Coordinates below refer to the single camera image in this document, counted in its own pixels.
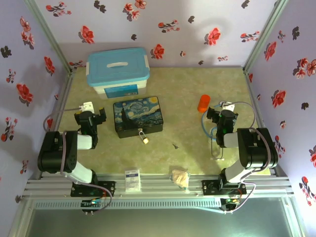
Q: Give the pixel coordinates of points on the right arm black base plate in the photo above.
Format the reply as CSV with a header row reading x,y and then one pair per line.
x,y
209,187

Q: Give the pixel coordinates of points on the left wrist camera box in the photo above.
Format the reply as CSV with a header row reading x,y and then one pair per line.
x,y
87,106

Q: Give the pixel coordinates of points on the orange plastic cylinder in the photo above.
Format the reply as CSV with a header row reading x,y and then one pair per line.
x,y
204,103

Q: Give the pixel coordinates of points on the aluminium base frame rail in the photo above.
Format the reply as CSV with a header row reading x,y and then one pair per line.
x,y
155,185

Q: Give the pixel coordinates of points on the aluminium corner post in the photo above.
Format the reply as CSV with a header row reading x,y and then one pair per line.
x,y
49,34
265,34

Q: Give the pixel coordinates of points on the small dark key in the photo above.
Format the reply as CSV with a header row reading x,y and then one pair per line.
x,y
175,146

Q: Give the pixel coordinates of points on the starry night tin box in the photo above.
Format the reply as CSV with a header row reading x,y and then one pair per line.
x,y
138,114

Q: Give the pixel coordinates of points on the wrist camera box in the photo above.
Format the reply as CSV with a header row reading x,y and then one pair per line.
x,y
227,106
87,106

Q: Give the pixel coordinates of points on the aluminium side rail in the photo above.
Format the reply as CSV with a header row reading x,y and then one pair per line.
x,y
256,108
64,93

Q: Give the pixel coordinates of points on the plastic bag with beige contents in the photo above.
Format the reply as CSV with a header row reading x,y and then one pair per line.
x,y
181,178

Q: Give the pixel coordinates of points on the blue lidded white storage box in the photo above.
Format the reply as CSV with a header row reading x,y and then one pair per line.
x,y
118,66

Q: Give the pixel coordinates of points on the small white packet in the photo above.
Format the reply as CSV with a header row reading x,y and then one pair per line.
x,y
132,180

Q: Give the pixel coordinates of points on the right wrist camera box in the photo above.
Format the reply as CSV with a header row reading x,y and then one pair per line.
x,y
227,106

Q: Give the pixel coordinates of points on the small brass padlock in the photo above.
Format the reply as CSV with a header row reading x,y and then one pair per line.
x,y
145,140

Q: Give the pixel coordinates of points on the blue tube stethoscope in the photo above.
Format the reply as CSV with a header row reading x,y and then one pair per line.
x,y
203,123

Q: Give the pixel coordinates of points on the grey metal panel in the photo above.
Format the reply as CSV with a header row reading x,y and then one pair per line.
x,y
158,224

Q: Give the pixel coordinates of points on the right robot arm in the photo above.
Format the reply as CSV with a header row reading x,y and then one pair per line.
x,y
256,148

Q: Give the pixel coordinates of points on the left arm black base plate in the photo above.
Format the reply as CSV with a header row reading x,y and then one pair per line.
x,y
109,188

